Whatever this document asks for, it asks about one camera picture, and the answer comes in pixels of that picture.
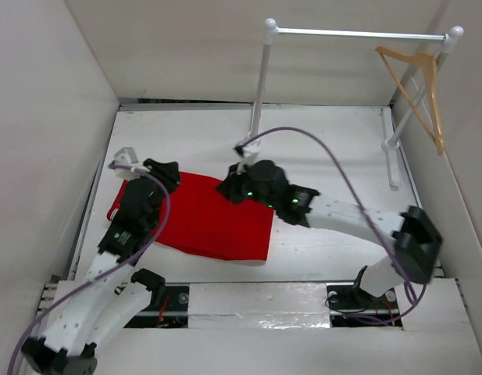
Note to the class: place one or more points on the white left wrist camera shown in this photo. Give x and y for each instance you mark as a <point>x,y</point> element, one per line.
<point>126,156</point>

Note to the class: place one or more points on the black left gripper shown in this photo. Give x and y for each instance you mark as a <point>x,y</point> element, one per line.
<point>168,173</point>

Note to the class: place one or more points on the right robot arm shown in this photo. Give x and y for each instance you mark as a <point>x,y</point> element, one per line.
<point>410,238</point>

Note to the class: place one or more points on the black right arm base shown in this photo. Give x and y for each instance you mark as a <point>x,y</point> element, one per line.
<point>350,306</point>

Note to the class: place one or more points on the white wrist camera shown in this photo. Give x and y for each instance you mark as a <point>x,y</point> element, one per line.
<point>126,156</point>
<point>247,152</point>

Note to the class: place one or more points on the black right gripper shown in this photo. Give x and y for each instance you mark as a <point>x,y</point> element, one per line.
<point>230,186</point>

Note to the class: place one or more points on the red trousers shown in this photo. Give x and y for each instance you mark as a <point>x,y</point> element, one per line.
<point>198,220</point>

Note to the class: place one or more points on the white clothes rack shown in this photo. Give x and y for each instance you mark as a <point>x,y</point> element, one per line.
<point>423,104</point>

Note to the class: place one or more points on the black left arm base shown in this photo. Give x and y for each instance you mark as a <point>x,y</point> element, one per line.
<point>171,312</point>

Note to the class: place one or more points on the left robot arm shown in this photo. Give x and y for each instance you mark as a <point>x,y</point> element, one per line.
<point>113,291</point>

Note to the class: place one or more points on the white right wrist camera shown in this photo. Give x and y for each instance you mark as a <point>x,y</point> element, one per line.
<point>247,152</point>

